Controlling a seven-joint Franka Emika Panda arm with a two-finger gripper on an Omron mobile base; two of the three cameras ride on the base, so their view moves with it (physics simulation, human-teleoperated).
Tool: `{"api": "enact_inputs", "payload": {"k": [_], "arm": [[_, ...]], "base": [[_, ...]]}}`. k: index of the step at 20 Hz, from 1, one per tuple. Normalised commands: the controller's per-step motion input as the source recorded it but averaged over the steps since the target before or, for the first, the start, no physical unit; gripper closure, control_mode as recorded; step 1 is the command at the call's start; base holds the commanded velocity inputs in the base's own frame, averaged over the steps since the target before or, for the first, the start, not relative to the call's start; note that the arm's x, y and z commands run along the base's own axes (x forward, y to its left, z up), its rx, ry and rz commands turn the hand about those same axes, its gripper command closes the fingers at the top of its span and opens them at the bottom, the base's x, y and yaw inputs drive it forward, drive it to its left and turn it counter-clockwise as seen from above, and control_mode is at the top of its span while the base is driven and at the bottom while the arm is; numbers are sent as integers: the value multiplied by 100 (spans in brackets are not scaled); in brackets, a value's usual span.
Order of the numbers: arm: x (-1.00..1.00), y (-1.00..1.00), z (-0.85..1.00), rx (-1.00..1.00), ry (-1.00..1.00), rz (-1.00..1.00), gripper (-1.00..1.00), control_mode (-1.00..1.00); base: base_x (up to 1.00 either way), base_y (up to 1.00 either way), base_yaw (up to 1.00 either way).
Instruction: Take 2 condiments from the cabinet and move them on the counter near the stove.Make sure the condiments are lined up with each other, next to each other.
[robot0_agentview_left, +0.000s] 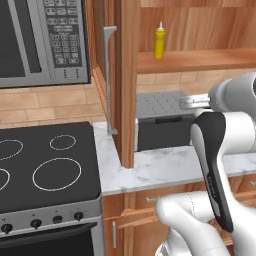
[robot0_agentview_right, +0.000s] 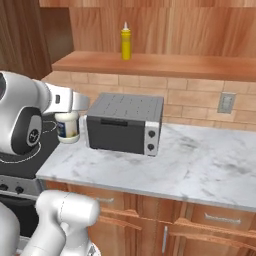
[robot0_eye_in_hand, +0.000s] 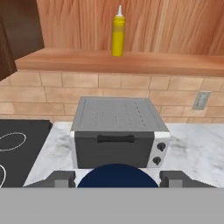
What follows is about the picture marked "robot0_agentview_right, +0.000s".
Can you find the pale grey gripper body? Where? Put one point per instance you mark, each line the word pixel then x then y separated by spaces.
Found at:
pixel 80 102

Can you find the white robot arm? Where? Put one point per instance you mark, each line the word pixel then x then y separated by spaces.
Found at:
pixel 20 100

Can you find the black and silver stove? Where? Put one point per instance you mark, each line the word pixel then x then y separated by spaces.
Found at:
pixel 30 166

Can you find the black stove knob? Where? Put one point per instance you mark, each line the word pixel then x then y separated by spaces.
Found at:
pixel 19 190
pixel 3 187

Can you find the white mayonnaise jar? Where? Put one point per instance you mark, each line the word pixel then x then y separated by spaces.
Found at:
pixel 68 128

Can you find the grey toaster oven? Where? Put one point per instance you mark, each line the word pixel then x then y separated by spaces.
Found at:
pixel 128 110

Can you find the dark toaster oven door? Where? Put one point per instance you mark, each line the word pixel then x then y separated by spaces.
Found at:
pixel 115 138

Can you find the yellow mustard bottle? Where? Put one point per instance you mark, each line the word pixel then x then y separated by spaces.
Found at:
pixel 126 45

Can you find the black toaster oven knob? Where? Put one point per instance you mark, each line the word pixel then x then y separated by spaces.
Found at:
pixel 152 134
pixel 151 146

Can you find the wooden drawer front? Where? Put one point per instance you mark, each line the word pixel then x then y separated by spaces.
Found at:
pixel 83 192
pixel 246 218

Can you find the wooden cupboard door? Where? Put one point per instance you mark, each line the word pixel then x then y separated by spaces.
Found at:
pixel 133 238
pixel 213 243

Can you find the wooden wall cabinet door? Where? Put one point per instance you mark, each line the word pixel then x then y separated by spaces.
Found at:
pixel 20 33

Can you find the open wooden wall cabinet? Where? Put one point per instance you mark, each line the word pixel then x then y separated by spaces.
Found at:
pixel 173 65

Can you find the grey wall outlet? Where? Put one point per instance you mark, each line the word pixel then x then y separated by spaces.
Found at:
pixel 226 103

